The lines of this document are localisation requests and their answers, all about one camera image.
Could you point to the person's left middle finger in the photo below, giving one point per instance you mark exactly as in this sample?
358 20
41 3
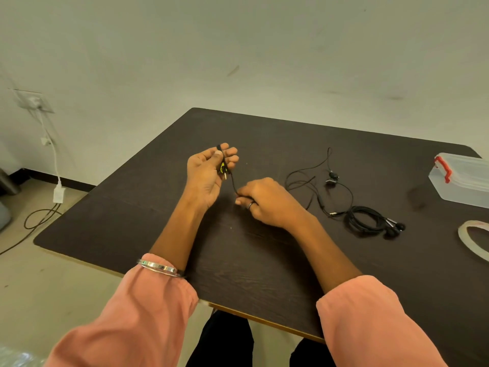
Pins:
230 152

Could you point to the person's left little finger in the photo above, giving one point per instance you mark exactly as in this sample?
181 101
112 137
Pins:
222 175

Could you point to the person's left hand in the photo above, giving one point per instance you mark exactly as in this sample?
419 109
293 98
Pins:
202 175

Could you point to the person's black trousers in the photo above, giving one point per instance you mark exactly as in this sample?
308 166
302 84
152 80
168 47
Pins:
221 342

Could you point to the white power adapter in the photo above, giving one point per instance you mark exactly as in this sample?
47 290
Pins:
59 194

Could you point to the clear plastic sheet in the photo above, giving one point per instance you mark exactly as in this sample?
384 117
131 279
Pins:
17 358

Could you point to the clear plastic box red latch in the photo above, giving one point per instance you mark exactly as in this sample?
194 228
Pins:
464 181

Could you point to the black earphones with green plug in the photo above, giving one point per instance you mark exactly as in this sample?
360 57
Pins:
231 181

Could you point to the person's right hand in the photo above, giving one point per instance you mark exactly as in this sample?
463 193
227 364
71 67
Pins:
273 200

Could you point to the white wall socket plate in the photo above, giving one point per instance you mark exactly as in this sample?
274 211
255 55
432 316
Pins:
32 101

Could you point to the silver bangle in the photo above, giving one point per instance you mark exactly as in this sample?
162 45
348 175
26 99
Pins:
158 266

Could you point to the person's right fingers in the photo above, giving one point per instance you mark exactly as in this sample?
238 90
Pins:
248 194

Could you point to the clear adhesive tape roll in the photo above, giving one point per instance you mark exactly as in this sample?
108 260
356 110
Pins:
468 240

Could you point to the person's left thumb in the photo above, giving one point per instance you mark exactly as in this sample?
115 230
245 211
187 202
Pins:
212 158

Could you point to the person's right forearm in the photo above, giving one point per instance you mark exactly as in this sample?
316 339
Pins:
328 259

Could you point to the person's left forearm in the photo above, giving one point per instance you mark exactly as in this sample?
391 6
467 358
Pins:
168 240

